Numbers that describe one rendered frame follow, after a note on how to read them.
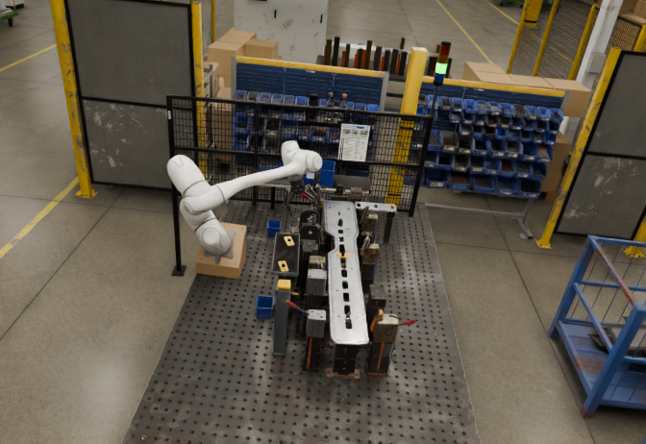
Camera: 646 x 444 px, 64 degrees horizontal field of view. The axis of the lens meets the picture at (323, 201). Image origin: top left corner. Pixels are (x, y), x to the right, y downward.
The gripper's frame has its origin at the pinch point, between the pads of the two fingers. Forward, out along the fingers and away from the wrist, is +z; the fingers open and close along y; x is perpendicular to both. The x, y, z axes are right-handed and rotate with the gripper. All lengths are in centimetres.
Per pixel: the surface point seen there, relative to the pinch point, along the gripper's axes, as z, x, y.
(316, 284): 29.2, -33.8, 1.4
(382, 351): 61, -56, 28
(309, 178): 6, 83, 4
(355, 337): 45, -63, 16
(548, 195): 144, 288, 270
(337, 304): 39, -40, 11
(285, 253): 13.1, -22.3, -12.6
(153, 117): -40, 215, -133
